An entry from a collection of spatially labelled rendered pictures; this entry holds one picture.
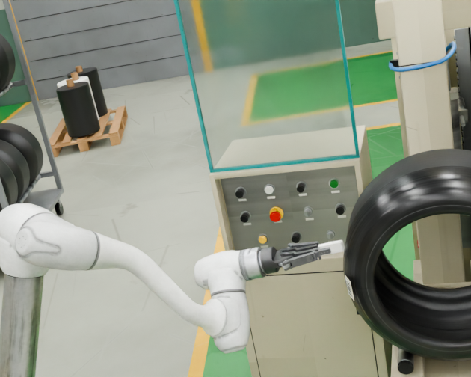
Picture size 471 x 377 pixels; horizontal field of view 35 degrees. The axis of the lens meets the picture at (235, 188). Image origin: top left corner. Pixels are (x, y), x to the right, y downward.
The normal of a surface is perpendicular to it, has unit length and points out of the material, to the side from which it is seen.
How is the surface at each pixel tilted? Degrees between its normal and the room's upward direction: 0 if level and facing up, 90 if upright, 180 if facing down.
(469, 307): 36
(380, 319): 95
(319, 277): 90
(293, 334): 90
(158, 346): 0
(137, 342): 0
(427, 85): 90
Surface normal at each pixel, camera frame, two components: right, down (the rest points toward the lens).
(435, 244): -0.22, 0.39
